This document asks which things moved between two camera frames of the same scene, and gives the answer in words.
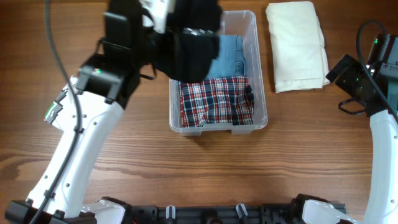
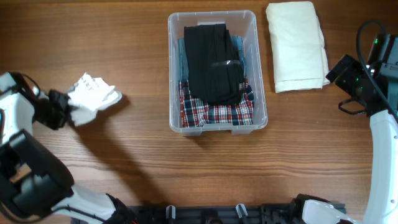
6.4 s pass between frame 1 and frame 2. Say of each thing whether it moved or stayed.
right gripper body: stayed
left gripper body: moved
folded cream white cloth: stayed
